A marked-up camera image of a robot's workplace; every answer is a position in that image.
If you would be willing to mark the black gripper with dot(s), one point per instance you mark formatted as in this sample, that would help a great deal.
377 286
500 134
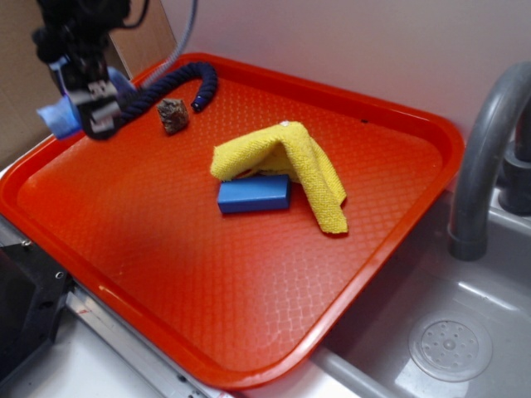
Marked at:
89 59

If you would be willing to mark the light blue sponge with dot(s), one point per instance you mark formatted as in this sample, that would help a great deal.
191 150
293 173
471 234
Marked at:
92 106

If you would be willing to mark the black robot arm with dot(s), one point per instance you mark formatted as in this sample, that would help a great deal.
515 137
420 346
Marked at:
87 21

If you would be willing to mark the brown rock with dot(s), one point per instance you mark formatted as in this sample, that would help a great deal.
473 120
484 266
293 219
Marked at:
173 115

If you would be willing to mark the yellow microfiber cloth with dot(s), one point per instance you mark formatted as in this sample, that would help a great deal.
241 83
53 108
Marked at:
287 149

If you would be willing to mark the blue rectangular block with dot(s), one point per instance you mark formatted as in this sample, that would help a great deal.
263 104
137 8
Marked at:
263 193

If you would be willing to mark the red plastic tray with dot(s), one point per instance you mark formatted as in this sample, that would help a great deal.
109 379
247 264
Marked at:
237 300

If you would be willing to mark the grey sink faucet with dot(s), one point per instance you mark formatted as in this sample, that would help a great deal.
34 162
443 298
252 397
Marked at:
498 148

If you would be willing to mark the grey plastic sink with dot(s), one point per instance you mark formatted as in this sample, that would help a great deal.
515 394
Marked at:
367 350

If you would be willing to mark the sink drain strainer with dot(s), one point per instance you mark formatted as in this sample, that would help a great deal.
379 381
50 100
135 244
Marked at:
449 348

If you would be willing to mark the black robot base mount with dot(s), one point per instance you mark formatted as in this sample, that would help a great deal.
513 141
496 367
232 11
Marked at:
33 294

